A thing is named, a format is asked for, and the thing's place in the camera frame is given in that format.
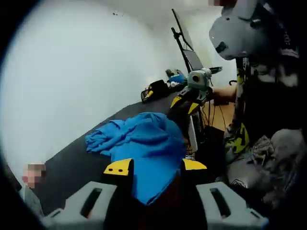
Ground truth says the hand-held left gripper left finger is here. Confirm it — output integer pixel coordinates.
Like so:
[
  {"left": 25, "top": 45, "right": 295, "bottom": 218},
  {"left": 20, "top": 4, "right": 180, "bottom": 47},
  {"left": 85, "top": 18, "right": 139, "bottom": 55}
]
[{"left": 44, "top": 158, "right": 135, "bottom": 230}]

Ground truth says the black tray with tools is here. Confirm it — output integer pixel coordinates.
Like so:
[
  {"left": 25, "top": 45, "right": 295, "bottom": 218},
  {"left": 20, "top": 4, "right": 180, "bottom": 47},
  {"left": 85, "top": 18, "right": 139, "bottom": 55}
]
[{"left": 141, "top": 80, "right": 169, "bottom": 104}]

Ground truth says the black monitor on stand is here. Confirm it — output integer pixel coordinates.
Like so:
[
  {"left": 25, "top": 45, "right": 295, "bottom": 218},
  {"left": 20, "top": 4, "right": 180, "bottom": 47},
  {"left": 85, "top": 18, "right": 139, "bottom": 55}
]
[{"left": 171, "top": 9, "right": 194, "bottom": 72}]

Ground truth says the blue box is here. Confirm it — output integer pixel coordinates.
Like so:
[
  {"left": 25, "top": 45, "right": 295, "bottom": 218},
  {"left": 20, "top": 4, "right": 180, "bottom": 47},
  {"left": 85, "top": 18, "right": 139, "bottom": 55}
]
[{"left": 167, "top": 73, "right": 187, "bottom": 84}]

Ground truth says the person's dark printed clothing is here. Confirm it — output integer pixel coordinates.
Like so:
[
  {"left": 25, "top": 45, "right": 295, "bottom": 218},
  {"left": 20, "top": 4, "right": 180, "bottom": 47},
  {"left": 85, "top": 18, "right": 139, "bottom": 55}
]
[{"left": 224, "top": 0, "right": 301, "bottom": 155}]

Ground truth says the white worn headset device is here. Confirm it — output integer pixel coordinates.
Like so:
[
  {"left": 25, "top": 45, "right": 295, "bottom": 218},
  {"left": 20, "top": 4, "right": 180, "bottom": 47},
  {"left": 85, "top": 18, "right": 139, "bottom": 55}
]
[{"left": 209, "top": 0, "right": 266, "bottom": 60}]

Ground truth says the open laptop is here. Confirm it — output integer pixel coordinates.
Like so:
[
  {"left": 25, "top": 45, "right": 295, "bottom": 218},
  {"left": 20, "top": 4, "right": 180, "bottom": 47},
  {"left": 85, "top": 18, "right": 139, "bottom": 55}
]
[{"left": 183, "top": 49, "right": 223, "bottom": 73}]

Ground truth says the blue cloth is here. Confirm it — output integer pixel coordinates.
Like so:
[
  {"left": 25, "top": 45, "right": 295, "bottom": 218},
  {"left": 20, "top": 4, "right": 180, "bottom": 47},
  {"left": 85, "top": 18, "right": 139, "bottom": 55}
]
[{"left": 85, "top": 112, "right": 188, "bottom": 206}]

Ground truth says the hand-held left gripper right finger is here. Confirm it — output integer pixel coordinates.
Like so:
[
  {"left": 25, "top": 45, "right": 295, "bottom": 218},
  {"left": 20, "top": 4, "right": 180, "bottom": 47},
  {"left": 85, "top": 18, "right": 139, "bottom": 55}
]
[{"left": 181, "top": 158, "right": 270, "bottom": 230}]

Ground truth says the bundle of dark cables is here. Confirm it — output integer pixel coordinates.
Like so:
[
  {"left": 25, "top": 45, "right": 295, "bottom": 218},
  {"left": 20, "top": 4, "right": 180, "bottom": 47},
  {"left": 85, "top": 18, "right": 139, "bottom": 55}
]
[{"left": 198, "top": 99, "right": 227, "bottom": 129}]

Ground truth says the pile of grey cloth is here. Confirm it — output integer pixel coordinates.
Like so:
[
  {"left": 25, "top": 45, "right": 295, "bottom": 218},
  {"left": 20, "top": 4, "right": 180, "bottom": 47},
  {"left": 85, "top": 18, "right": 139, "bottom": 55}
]
[{"left": 250, "top": 128, "right": 307, "bottom": 209}]

